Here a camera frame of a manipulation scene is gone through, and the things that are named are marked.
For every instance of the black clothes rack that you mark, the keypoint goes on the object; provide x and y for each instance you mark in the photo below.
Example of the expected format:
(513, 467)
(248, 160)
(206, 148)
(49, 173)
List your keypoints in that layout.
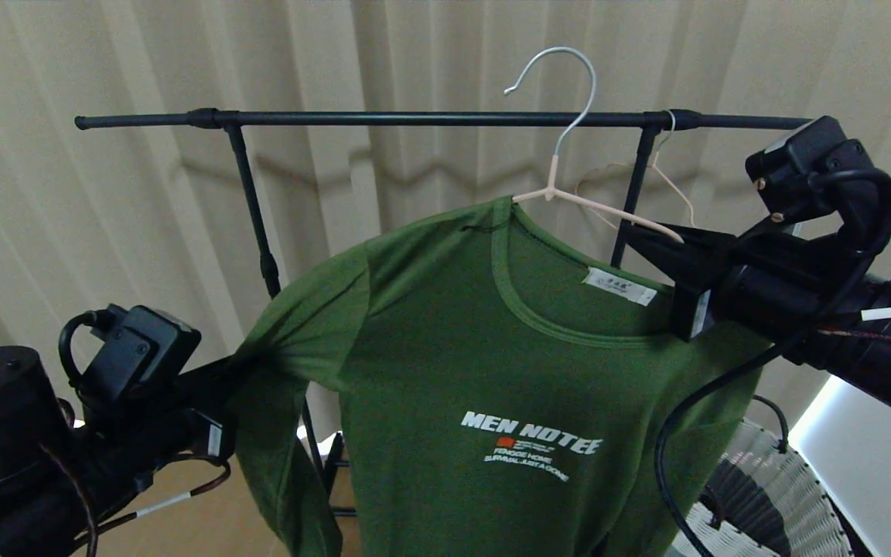
(414, 118)

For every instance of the white laundry basket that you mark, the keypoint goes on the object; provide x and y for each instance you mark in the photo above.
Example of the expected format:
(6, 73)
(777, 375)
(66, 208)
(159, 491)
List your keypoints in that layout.
(786, 495)

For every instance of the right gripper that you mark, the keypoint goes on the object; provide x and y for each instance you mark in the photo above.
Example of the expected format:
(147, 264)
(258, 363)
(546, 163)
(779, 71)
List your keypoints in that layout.
(786, 286)

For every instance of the pink clothes hanger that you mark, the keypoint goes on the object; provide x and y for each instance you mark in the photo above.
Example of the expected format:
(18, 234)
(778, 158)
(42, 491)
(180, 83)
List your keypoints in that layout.
(551, 186)
(677, 191)

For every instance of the beige curtain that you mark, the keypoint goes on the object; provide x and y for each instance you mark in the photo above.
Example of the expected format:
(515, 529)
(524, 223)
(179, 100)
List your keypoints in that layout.
(182, 54)

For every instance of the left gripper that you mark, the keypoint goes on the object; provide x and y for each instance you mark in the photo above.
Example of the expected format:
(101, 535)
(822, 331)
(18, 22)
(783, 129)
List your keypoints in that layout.
(175, 441)

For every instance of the green printed t-shirt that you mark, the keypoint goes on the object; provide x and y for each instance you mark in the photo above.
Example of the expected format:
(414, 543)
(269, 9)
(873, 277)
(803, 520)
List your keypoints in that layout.
(453, 348)

